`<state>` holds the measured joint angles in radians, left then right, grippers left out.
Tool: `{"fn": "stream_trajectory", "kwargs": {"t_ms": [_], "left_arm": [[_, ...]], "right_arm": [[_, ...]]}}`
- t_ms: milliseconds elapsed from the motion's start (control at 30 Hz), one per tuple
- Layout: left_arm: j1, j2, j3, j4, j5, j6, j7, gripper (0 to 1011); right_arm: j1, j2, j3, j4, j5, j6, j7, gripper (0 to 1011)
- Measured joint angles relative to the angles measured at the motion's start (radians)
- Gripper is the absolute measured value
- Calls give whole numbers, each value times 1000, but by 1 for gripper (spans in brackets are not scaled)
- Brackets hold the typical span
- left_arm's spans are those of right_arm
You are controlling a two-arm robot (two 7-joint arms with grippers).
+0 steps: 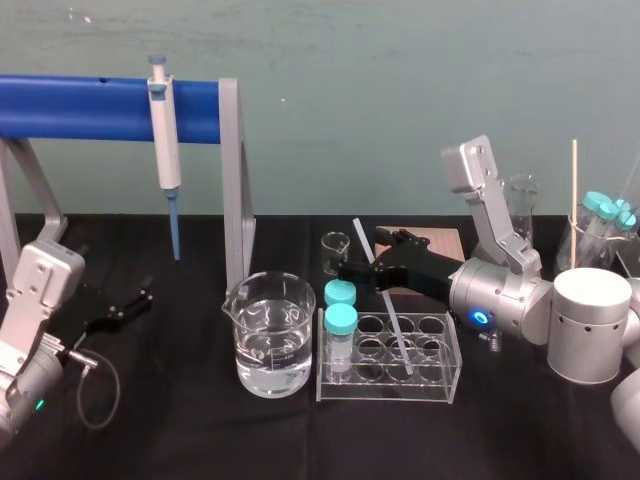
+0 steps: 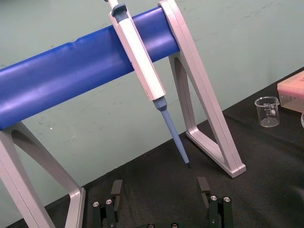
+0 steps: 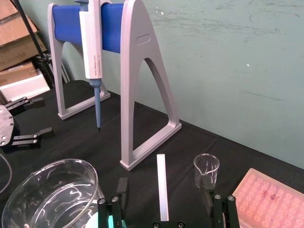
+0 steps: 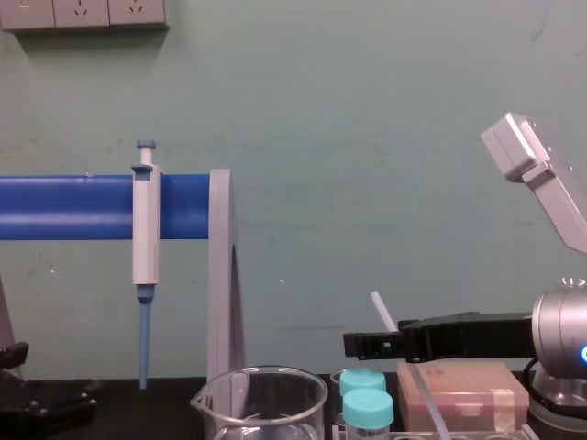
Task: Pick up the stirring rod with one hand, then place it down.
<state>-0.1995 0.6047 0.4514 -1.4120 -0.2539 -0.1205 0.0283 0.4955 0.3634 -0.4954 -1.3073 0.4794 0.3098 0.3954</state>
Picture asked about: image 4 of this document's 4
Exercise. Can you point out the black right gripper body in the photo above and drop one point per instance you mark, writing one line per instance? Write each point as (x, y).
(463, 337)

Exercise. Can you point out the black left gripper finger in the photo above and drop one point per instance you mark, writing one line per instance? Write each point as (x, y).
(14, 355)
(55, 401)

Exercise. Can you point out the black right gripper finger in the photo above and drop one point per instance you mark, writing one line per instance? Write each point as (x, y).
(351, 344)
(383, 344)

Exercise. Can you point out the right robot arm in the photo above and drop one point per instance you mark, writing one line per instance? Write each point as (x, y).
(557, 330)

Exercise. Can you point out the tube with teal cap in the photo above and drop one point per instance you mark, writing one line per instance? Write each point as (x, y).
(368, 408)
(362, 380)

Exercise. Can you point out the clear glass tube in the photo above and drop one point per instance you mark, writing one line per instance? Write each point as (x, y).
(337, 394)

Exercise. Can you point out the brown pipette tip box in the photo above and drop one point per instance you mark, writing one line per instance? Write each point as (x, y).
(463, 389)

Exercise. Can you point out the clear glass beaker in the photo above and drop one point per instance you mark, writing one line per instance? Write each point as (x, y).
(275, 403)

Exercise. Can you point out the clear plastic tube rack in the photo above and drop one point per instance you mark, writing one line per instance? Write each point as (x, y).
(458, 435)

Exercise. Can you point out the clear glass vessel rim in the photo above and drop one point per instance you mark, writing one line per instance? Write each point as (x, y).
(573, 282)

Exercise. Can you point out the grey arched stand upright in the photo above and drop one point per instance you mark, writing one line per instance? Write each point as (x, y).
(220, 275)

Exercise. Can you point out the blue pipette stand bar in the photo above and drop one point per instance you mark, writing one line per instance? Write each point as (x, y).
(69, 206)

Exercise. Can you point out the grey and blue pipette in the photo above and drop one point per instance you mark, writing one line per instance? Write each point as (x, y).
(146, 229)

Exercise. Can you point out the grey wall socket panel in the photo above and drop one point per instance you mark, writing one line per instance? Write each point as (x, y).
(82, 14)

